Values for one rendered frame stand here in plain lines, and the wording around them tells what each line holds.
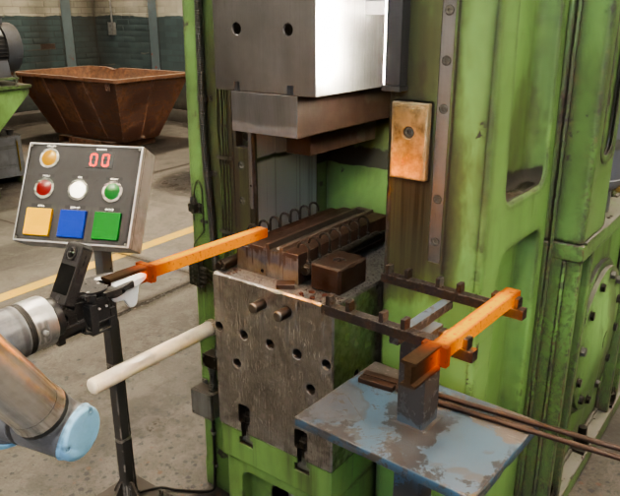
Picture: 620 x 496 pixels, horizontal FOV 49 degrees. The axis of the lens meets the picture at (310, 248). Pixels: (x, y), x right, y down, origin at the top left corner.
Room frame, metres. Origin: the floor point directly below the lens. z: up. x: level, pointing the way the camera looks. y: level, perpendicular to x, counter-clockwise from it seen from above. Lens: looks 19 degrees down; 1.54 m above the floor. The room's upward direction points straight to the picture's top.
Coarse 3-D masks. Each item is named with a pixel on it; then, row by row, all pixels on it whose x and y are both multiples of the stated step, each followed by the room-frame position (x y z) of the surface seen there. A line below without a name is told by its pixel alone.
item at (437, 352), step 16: (512, 288) 1.22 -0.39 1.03; (496, 304) 1.14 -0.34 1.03; (512, 304) 1.18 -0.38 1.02; (464, 320) 1.07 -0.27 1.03; (480, 320) 1.07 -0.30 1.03; (448, 336) 1.01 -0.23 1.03; (464, 336) 1.02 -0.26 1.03; (416, 352) 0.93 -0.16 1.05; (432, 352) 0.94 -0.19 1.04; (448, 352) 0.96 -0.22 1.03; (416, 368) 0.91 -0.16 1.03; (432, 368) 0.95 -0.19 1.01; (400, 384) 0.91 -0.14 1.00; (416, 384) 0.91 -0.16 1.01
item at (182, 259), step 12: (252, 228) 1.52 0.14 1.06; (264, 228) 1.53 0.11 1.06; (216, 240) 1.43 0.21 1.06; (228, 240) 1.43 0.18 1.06; (240, 240) 1.45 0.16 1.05; (252, 240) 1.49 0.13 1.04; (180, 252) 1.34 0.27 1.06; (192, 252) 1.34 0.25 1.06; (204, 252) 1.36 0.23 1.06; (216, 252) 1.39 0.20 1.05; (144, 264) 1.25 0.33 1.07; (156, 264) 1.27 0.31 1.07; (168, 264) 1.28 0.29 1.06; (180, 264) 1.31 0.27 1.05; (108, 276) 1.19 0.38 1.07; (120, 276) 1.19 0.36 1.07; (156, 276) 1.26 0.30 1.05
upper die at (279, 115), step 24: (240, 96) 1.63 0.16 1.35; (264, 96) 1.58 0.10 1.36; (288, 96) 1.54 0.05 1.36; (336, 96) 1.65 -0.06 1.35; (360, 96) 1.73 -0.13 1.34; (384, 96) 1.83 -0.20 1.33; (240, 120) 1.63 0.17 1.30; (264, 120) 1.58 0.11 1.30; (288, 120) 1.54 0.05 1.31; (312, 120) 1.57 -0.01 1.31; (336, 120) 1.65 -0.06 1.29; (360, 120) 1.74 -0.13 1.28
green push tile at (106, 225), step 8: (96, 216) 1.72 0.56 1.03; (104, 216) 1.71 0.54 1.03; (112, 216) 1.71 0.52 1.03; (120, 216) 1.71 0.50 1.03; (96, 224) 1.71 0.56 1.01; (104, 224) 1.70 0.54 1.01; (112, 224) 1.70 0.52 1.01; (120, 224) 1.70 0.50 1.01; (96, 232) 1.69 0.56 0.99; (104, 232) 1.69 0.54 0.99; (112, 232) 1.69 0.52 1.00; (112, 240) 1.68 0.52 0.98
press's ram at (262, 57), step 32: (224, 0) 1.65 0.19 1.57; (256, 0) 1.59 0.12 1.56; (288, 0) 1.54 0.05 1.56; (320, 0) 1.51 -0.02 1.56; (352, 0) 1.61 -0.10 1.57; (384, 0) 1.72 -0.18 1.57; (224, 32) 1.65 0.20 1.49; (256, 32) 1.59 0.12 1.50; (288, 32) 1.54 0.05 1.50; (320, 32) 1.51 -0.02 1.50; (352, 32) 1.61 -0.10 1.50; (384, 32) 1.72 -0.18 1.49; (224, 64) 1.65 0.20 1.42; (256, 64) 1.59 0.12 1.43; (288, 64) 1.54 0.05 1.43; (320, 64) 1.51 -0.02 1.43; (352, 64) 1.61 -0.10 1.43; (320, 96) 1.51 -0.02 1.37
